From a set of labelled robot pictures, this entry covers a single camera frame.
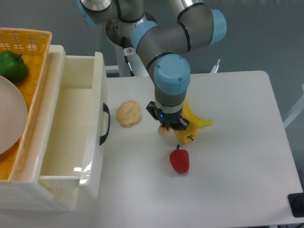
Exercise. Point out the black device at corner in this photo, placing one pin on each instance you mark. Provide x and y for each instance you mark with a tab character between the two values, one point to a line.
296	202

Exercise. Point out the pale pink plate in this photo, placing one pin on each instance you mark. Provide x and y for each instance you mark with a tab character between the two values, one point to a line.
13	114

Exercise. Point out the yellow banana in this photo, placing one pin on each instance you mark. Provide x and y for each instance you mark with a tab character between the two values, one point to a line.
194	119

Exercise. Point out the white drawer cabinet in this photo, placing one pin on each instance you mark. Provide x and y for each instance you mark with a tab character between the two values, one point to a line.
25	191

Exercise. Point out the orange woven basket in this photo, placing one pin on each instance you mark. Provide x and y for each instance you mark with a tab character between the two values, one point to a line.
34	47

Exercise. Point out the green bell pepper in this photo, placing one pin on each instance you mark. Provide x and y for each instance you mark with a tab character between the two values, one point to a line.
13	67

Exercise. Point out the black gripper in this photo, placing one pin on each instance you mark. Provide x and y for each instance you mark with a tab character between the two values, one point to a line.
169	120

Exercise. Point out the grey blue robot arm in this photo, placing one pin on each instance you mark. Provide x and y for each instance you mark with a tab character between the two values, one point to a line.
160	50

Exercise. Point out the round pale bread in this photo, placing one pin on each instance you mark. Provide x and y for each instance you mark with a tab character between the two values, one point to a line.
129	113

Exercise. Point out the square toasted bread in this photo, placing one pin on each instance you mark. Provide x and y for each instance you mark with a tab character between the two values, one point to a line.
163	131

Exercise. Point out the yellow bell pepper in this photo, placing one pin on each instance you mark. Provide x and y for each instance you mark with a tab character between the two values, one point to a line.
188	135

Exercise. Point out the black drawer handle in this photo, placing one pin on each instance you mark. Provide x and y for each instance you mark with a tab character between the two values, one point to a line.
106	125

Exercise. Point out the white table frame bracket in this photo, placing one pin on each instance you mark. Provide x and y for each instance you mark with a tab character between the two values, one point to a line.
215	67

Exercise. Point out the white plastic drawer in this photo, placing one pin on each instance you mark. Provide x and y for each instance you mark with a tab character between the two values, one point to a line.
73	156

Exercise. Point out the red bell pepper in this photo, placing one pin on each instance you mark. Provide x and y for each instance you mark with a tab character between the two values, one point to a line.
180	160

